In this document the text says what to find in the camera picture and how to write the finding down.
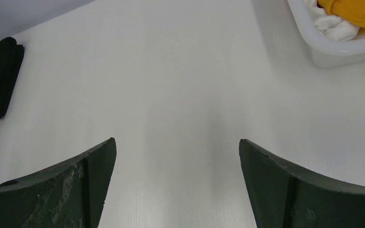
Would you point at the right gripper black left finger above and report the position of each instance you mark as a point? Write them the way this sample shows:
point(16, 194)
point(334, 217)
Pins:
point(69, 194)

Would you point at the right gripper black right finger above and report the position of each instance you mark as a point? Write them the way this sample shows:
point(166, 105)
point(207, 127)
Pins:
point(286, 195)

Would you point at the white plastic basket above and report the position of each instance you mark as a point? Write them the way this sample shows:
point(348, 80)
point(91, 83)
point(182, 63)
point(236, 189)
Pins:
point(325, 53)

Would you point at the white t shirt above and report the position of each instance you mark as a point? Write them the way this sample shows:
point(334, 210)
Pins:
point(331, 26)

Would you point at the yellow t shirt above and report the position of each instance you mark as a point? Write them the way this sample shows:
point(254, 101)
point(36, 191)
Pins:
point(353, 11)

